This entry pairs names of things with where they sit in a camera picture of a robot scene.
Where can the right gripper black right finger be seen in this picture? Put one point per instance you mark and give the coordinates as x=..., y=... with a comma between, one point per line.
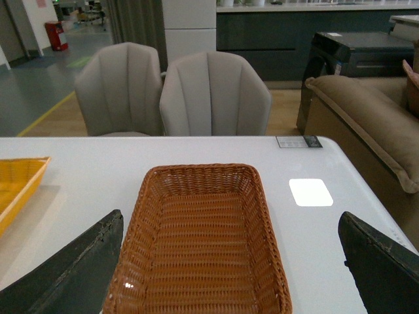
x=384, y=271

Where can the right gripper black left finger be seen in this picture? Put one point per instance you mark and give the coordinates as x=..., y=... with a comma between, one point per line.
x=73, y=280

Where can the yellow woven basket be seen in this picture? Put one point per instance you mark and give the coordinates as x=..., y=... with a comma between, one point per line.
x=20, y=179

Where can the brown wicker basket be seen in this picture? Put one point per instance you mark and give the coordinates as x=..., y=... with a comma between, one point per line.
x=200, y=240

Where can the brown sofa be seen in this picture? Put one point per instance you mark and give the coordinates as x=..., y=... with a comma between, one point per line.
x=370, y=120

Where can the table label sticker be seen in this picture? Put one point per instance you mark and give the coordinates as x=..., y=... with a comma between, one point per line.
x=304, y=141

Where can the pink cushion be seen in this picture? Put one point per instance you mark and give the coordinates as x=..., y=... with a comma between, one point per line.
x=412, y=89

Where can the left grey upholstered chair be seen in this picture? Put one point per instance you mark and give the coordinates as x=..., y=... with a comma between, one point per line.
x=119, y=91

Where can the grey upholstered chair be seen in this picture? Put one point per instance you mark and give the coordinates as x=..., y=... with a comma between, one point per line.
x=214, y=94
x=119, y=91

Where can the black side table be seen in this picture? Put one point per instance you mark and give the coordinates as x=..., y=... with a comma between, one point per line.
x=352, y=54

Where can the right grey upholstered chair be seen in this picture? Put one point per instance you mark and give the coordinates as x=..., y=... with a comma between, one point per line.
x=214, y=94

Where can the dark kitchen counter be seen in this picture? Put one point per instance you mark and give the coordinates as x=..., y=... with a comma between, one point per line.
x=276, y=39

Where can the grey curtain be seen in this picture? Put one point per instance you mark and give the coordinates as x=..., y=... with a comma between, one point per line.
x=141, y=22

